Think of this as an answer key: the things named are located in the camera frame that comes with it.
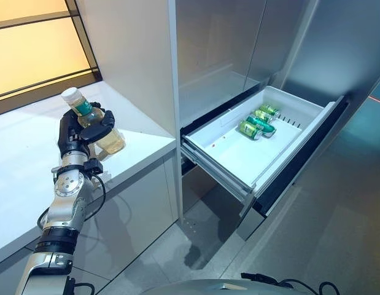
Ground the yellow lit window black frame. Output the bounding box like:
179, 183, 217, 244
0, 0, 104, 117

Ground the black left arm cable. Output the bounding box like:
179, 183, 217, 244
37, 173, 106, 230

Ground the white vertical side panel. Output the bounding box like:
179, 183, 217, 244
166, 0, 186, 222

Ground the dark green drink can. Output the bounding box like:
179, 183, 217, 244
246, 115, 276, 138

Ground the white fridge drawer steel front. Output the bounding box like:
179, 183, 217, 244
180, 85, 350, 218

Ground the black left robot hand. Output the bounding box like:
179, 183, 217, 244
57, 103, 117, 155

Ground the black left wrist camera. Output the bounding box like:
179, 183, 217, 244
83, 158, 104, 176

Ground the steel bottom fridge drawer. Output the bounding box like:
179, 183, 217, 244
182, 164, 266, 242

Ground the tea bottle with white cap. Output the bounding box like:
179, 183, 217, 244
61, 87, 126, 155

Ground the stainless steel fridge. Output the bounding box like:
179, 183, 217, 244
174, 0, 319, 242

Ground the brushed steel column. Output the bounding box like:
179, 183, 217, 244
269, 0, 380, 104

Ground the white counter cabinet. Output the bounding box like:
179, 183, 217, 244
0, 81, 182, 295

